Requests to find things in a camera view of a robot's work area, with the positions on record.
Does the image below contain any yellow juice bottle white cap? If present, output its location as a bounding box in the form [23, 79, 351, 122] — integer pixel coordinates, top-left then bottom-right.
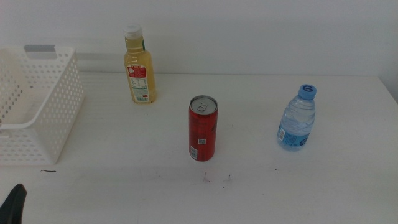
[123, 24, 157, 105]

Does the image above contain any red soda can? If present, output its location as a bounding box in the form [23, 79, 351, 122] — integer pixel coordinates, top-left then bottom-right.
[188, 95, 219, 162]

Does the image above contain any small water bottle blue cap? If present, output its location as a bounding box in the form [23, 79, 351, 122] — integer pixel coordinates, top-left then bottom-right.
[276, 83, 318, 152]

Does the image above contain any white perforated plastic basket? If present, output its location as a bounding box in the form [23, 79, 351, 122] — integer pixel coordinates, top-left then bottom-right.
[0, 45, 85, 166]

